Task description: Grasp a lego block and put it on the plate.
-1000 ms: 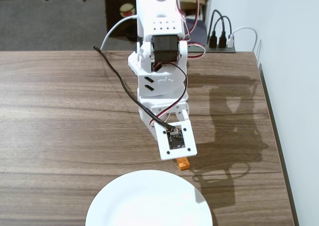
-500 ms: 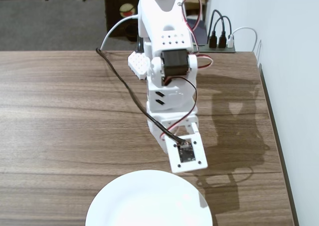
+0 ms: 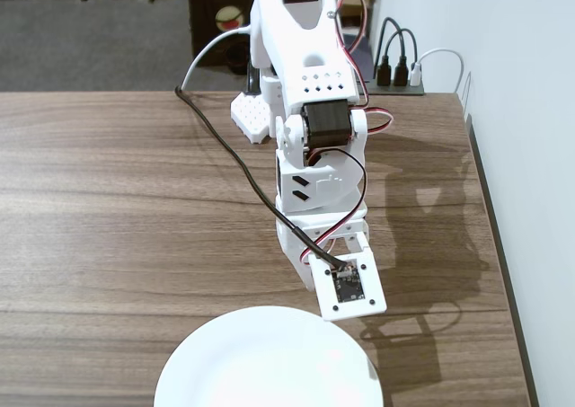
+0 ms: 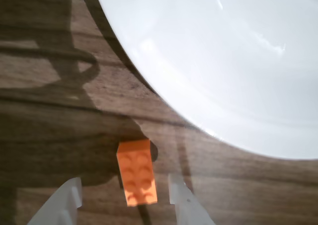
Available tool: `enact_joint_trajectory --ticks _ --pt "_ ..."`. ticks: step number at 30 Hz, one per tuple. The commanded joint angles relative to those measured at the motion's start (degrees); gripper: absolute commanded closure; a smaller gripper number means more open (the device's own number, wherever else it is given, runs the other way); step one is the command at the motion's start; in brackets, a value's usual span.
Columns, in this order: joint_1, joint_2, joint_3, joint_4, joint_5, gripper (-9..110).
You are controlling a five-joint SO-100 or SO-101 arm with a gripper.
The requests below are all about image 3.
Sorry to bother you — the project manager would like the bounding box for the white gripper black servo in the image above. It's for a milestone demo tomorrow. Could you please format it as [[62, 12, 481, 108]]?
[[274, 207, 372, 292]]

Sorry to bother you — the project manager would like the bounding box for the white round plate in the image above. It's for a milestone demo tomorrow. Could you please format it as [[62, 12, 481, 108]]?
[[153, 305, 385, 407]]

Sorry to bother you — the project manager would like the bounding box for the black power strip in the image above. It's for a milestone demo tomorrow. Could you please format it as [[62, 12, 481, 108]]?
[[358, 78, 426, 97]]

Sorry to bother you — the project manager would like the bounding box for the yellow red round object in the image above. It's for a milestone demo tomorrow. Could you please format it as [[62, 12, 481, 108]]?
[[215, 5, 246, 31]]

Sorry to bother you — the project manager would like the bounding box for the dark cabinet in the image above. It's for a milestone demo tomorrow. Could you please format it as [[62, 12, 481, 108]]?
[[187, 0, 255, 69]]

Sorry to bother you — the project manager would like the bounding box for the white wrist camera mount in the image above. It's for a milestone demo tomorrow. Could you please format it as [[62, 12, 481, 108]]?
[[307, 250, 388, 323]]

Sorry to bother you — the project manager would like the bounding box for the red white servo wire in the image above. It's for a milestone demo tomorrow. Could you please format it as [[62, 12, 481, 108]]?
[[330, 0, 395, 135], [299, 148, 367, 264]]

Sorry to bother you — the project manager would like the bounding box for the black camera cable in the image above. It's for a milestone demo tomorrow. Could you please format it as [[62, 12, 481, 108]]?
[[173, 85, 348, 274]]

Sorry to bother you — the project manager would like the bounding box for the black plug with cable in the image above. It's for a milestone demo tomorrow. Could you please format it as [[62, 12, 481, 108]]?
[[393, 28, 421, 88], [374, 16, 405, 89]]

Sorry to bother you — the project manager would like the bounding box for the white plug with cable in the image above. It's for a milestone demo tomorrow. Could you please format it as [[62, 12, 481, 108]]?
[[409, 47, 466, 97]]

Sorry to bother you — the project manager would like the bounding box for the white cable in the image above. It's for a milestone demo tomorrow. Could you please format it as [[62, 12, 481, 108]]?
[[181, 23, 253, 90]]

